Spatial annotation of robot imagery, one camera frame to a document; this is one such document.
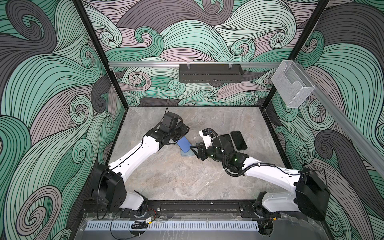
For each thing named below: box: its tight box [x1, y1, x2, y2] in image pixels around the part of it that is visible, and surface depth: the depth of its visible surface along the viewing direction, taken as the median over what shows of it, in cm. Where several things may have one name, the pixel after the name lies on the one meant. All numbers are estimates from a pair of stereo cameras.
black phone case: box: [230, 130, 248, 151], surface depth 103 cm
